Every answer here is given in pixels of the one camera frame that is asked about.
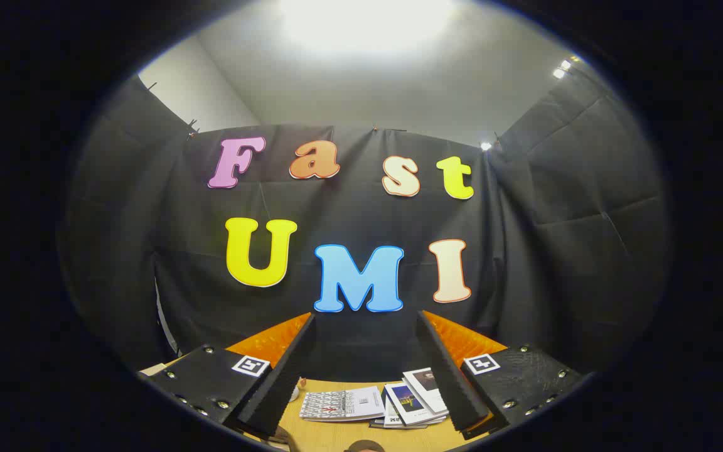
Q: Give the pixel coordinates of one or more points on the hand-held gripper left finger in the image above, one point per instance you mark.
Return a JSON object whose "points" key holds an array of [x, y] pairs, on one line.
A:
{"points": [[277, 383]]}

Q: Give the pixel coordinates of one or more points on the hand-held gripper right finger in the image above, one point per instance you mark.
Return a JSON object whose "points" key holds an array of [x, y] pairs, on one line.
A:
{"points": [[452, 383]]}

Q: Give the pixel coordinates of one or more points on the white duck plush toy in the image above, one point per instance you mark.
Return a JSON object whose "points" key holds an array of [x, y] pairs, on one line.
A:
{"points": [[294, 393]]}

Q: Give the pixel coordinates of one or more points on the white book blue night picture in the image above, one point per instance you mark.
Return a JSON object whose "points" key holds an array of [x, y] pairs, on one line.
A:
{"points": [[408, 402]]}

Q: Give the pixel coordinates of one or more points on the grey patterned cover book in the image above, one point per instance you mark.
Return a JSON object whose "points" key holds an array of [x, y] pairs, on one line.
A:
{"points": [[339, 405]]}

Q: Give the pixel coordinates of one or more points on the dark cover book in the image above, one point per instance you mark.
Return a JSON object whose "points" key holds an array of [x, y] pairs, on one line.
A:
{"points": [[399, 425]]}

